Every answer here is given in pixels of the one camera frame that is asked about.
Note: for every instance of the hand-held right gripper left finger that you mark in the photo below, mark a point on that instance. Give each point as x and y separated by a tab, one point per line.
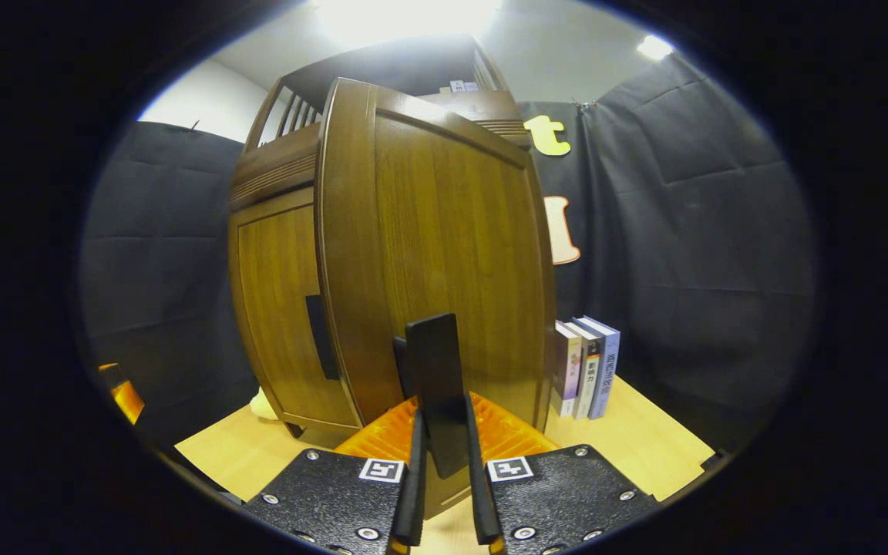
412	493

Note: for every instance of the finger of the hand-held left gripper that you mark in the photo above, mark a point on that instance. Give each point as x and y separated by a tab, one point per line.
126	399

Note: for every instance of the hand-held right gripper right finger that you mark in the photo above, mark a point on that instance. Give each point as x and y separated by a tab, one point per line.
479	493

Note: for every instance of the wooden cabinet door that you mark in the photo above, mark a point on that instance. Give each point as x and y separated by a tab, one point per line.
452	254
282	308

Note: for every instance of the wooden double-door shoe cabinet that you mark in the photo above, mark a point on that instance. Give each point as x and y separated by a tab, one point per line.
382	69

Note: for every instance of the cream soft object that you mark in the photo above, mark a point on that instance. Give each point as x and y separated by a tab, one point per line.
263	405

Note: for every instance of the white purple book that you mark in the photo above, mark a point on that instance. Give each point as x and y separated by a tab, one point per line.
565	370

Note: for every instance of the dark white book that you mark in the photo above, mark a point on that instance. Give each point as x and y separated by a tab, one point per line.
590	378

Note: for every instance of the pale blue book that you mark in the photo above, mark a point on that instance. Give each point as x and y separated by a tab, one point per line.
608	370

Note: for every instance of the black backdrop cloth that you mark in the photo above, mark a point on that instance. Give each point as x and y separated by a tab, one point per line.
706	254

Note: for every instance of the pale upright books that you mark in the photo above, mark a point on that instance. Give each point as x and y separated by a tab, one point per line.
463	86

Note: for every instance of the large ceiling light panel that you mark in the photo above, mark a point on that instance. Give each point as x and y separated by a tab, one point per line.
405	19

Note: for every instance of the small ceiling light panel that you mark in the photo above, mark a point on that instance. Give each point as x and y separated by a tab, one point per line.
654	48

